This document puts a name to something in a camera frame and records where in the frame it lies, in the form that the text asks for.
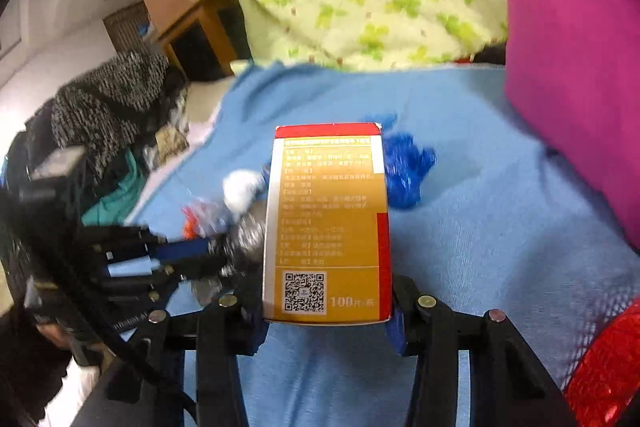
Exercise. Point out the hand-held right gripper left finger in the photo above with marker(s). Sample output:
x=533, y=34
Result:
x=259, y=337

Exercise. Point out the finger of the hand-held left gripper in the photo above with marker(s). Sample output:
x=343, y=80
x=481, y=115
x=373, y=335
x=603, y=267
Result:
x=182, y=249
x=132, y=268

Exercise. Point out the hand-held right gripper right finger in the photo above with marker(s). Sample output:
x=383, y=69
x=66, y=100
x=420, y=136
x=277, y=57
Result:
x=397, y=334

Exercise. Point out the silver wrapper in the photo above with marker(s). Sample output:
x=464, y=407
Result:
x=245, y=237

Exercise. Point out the orange medicine box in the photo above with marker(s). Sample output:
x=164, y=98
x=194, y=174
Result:
x=325, y=232

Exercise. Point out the red mesh basket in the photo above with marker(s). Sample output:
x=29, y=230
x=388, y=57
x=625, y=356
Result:
x=610, y=357

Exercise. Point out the person's left forearm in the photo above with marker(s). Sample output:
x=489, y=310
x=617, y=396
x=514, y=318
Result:
x=25, y=372

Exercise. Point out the person's left hand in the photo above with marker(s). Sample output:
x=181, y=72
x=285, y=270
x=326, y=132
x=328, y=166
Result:
x=50, y=336

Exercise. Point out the clear red blue wrapper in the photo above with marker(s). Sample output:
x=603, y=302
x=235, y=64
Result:
x=205, y=217

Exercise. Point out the teal cloth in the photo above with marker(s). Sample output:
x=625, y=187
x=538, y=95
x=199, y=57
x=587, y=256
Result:
x=120, y=197

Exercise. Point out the patterned brown cloth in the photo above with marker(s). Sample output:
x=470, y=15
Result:
x=170, y=142

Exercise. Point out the light blue blanket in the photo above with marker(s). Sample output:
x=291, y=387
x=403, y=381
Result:
x=475, y=232

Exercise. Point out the speckled black white garment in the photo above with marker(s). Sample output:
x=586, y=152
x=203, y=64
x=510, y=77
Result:
x=110, y=102

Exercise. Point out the white bed sheet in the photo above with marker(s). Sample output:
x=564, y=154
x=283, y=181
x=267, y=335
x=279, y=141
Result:
x=205, y=102

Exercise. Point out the blue plastic bag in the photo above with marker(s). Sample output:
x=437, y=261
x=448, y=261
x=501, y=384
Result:
x=405, y=172

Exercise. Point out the magenta pillow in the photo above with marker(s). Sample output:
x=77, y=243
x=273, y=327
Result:
x=565, y=57

